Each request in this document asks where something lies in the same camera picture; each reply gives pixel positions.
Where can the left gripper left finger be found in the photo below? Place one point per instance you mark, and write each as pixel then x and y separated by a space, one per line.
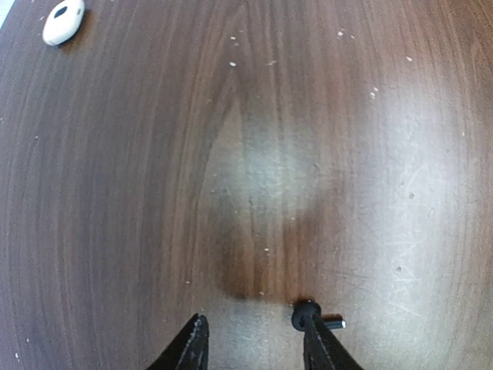
pixel 189 349

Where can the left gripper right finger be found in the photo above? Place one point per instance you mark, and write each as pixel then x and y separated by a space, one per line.
pixel 322 350

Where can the black earbud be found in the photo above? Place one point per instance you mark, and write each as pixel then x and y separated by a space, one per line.
pixel 303 309

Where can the white charging case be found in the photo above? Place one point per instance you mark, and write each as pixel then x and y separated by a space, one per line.
pixel 63 22

